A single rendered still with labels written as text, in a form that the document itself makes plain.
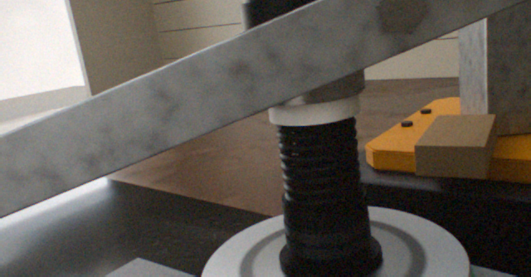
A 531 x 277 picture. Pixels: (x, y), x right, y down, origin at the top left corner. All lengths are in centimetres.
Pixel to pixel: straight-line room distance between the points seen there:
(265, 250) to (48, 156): 19
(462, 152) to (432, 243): 35
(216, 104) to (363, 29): 10
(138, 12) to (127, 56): 86
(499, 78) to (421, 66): 581
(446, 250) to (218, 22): 817
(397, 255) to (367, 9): 20
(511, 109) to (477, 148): 24
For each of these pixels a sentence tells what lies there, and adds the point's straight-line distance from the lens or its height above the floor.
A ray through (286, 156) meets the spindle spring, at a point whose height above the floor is 95.
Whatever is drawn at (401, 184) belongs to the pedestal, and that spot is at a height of 74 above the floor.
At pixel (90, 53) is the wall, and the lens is 873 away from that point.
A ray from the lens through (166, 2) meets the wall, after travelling 936.
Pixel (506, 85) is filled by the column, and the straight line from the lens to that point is 96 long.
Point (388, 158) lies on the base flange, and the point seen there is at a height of 76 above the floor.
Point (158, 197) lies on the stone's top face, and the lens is 70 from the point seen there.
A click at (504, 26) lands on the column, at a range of 95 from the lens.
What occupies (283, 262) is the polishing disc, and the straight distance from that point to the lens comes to 40.
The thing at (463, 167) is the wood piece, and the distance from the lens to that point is 76.
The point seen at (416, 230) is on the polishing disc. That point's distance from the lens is 45.
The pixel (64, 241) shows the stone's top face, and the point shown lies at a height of 82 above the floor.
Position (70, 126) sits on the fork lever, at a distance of 34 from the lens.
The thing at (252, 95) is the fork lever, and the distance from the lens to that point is 31.
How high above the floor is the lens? 105
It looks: 14 degrees down
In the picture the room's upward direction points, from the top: 7 degrees counter-clockwise
